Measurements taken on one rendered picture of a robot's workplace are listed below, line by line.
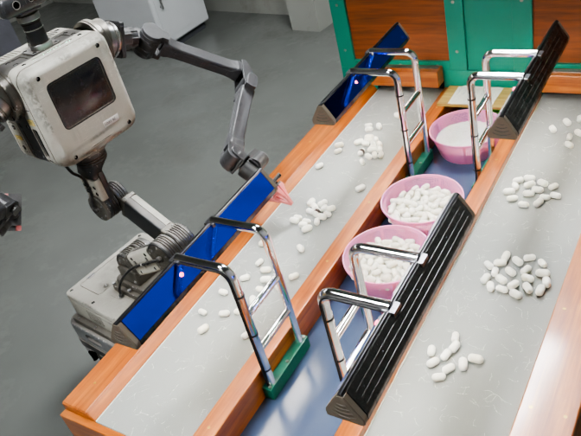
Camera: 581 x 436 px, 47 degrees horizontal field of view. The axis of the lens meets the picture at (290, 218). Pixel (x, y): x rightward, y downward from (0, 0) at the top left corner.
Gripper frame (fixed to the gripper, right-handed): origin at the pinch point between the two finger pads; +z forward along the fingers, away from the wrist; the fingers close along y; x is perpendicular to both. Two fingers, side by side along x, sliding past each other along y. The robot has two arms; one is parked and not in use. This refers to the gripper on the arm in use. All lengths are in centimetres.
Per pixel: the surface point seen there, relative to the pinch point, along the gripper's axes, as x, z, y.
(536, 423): -55, 73, -56
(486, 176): -31, 46, 32
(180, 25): 244, -185, 297
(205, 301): 10.6, -2.5, -42.7
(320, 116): -26.4, -8.1, 13.6
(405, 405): -35, 52, -59
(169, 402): 2, 7, -78
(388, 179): -11.3, 22.2, 24.7
